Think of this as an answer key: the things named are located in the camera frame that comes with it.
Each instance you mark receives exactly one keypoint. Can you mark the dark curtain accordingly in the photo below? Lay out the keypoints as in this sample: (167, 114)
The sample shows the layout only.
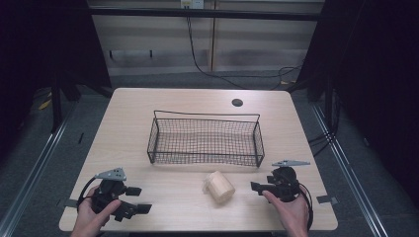
(39, 49)
(378, 82)

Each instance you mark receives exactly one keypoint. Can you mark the grey tape strip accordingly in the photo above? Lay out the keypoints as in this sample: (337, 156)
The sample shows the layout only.
(69, 203)
(326, 199)

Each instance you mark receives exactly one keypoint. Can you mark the metal floor rail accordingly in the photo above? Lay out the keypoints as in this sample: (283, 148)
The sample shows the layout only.
(349, 171)
(36, 168)

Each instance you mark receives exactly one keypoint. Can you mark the white wall socket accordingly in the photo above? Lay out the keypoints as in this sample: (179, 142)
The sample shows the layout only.
(192, 3)

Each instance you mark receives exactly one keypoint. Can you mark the black horizontal bar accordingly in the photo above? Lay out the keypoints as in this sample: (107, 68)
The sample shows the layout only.
(204, 14)

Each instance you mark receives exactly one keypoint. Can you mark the small black floor strip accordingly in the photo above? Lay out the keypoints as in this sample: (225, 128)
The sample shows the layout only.
(80, 138)

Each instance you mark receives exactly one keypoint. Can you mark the black metal stand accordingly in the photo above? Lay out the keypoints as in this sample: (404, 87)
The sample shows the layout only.
(56, 105)

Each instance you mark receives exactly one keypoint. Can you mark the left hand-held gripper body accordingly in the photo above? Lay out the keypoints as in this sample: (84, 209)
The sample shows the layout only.
(110, 189)

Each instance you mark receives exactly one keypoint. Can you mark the person's left hand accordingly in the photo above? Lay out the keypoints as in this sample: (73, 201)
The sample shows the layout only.
(89, 215)

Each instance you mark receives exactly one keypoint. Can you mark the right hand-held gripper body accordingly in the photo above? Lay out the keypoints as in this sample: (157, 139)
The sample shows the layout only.
(285, 186)

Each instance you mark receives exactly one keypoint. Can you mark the pale wooden cylinder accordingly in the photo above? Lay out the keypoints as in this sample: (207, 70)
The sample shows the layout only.
(219, 187)

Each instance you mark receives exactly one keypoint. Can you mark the yellow floor tape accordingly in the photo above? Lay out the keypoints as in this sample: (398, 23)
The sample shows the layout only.
(45, 104)

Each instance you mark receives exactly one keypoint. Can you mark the round black table grommet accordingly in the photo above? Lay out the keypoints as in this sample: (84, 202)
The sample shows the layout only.
(237, 102)

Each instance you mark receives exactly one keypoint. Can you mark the person's right hand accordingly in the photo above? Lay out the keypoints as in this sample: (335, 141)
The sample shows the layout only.
(291, 214)

